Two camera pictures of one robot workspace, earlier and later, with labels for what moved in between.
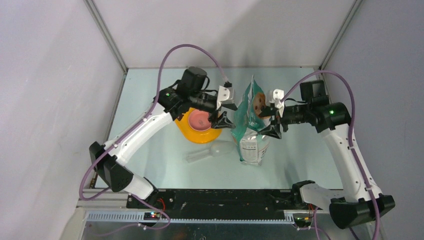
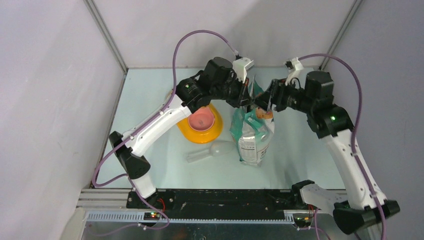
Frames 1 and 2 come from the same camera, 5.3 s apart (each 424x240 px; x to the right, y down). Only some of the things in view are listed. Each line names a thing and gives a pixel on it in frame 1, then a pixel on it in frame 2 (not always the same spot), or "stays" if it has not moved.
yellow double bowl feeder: [182, 125] stays
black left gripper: [223, 122] -> [242, 98]
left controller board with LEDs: [152, 216] stays
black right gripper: [273, 130] -> [278, 89]
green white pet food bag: [251, 144] stays
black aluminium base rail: [222, 203] stays
